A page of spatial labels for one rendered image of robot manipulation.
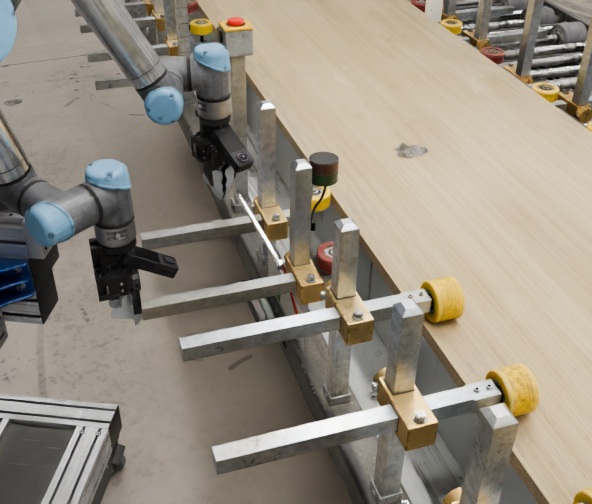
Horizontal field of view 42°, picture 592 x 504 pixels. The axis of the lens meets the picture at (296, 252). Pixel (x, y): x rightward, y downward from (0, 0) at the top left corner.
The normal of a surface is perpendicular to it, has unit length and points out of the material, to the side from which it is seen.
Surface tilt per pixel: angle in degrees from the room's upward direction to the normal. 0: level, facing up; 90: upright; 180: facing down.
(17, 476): 0
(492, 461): 90
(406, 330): 90
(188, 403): 0
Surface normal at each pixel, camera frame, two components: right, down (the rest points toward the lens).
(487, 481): 0.31, 0.55
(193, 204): 0.01, -0.82
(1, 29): 0.82, 0.26
